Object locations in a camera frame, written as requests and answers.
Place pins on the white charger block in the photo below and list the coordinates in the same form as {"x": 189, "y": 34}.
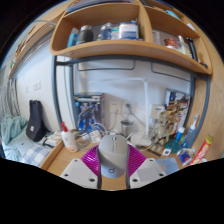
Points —
{"x": 95, "y": 136}

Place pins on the black bag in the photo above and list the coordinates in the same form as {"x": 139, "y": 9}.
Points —
{"x": 35, "y": 121}

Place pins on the blue robot model kit box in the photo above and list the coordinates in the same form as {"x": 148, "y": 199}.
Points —
{"x": 88, "y": 111}

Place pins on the tan robot figure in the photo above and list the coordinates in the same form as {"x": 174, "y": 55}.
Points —
{"x": 158, "y": 128}

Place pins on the teal blanket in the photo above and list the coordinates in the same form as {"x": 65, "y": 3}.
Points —
{"x": 11, "y": 128}

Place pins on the white desk lamp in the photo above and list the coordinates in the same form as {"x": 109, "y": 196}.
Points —
{"x": 145, "y": 110}

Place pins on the blue white-capped tube bottle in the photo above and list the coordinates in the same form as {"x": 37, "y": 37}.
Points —
{"x": 180, "y": 134}

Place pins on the checkered bedding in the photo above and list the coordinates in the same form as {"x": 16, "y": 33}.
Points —
{"x": 35, "y": 155}

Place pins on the grey computer mouse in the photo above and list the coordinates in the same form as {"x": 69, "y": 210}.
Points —
{"x": 113, "y": 155}

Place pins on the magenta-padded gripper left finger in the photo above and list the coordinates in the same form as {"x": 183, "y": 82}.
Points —
{"x": 88, "y": 160}

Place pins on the grey metal desk frame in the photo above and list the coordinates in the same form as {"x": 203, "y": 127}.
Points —
{"x": 54, "y": 93}

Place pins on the wooden shelf unit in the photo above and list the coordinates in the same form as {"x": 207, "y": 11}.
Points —
{"x": 126, "y": 48}

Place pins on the colourful model kit box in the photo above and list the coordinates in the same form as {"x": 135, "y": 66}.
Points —
{"x": 176, "y": 100}

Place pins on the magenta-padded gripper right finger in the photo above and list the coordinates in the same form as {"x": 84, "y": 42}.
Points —
{"x": 136, "y": 160}

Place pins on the white red-pump lotion bottle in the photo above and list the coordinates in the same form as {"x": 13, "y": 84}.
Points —
{"x": 70, "y": 140}

